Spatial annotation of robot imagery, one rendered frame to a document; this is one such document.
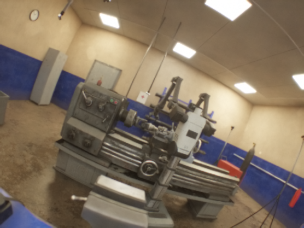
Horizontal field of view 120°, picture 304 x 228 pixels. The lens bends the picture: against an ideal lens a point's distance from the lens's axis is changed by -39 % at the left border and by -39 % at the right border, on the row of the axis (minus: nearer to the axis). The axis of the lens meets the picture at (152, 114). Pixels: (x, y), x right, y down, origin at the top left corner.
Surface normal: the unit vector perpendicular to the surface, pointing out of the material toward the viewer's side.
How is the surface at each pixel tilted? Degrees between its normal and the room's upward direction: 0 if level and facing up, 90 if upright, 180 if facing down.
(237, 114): 90
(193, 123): 90
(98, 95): 90
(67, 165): 90
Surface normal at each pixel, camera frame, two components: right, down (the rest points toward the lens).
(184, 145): 0.26, 0.15
